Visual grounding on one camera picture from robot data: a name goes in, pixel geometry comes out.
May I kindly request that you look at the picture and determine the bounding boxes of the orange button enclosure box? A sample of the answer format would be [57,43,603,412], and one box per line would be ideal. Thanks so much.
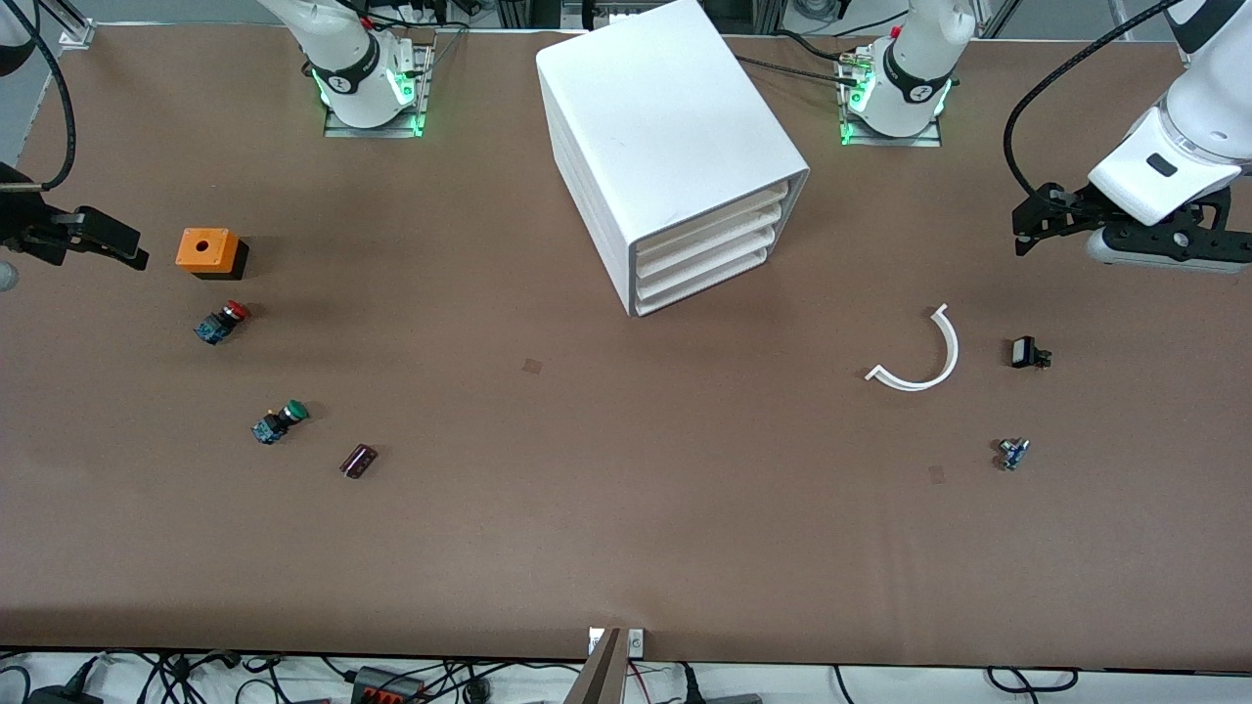
[176,228,249,282]

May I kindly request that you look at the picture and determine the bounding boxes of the black base cable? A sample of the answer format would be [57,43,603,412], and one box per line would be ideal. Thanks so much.
[734,54,867,89]
[773,29,862,65]

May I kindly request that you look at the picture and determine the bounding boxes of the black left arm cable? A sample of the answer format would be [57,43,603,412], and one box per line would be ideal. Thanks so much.
[1005,0,1185,201]

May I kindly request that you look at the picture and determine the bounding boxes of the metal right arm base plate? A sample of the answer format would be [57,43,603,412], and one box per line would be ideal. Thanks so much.
[323,44,436,139]

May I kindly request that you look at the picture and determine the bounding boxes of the aluminium profile with bracket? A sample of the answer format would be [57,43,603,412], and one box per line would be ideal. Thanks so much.
[34,0,97,50]

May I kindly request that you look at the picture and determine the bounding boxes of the white plastic drawer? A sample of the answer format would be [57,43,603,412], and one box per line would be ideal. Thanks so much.
[636,227,781,299]
[636,182,789,263]
[636,247,771,317]
[636,203,785,282]

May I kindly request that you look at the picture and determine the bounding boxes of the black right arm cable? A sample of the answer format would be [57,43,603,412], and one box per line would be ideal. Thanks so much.
[27,0,78,193]

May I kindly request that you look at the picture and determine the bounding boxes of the green push button switch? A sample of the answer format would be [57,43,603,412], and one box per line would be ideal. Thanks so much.
[251,400,310,446]

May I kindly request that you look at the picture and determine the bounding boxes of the white drawer cabinet housing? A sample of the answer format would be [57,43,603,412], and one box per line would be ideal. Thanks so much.
[535,0,811,318]

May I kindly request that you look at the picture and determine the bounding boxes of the black orange power strip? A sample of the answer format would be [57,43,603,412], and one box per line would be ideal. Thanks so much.
[350,666,428,704]

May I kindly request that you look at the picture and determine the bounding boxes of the white curved plastic strip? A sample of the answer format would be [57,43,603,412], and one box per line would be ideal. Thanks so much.
[866,303,961,392]

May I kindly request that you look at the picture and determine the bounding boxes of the black looped floor cable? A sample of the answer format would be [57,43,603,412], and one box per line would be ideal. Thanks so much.
[986,667,1080,695]

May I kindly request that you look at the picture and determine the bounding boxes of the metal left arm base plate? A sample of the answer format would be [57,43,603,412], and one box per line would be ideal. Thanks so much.
[839,49,945,149]

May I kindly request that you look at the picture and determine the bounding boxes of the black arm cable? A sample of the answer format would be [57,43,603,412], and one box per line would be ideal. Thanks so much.
[1005,0,1185,201]
[27,0,78,193]

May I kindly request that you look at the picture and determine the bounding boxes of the brown camera stand post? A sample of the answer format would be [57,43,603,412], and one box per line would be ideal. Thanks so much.
[565,628,627,704]

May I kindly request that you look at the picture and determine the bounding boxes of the red push button switch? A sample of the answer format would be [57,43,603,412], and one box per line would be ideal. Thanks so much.
[194,300,251,346]

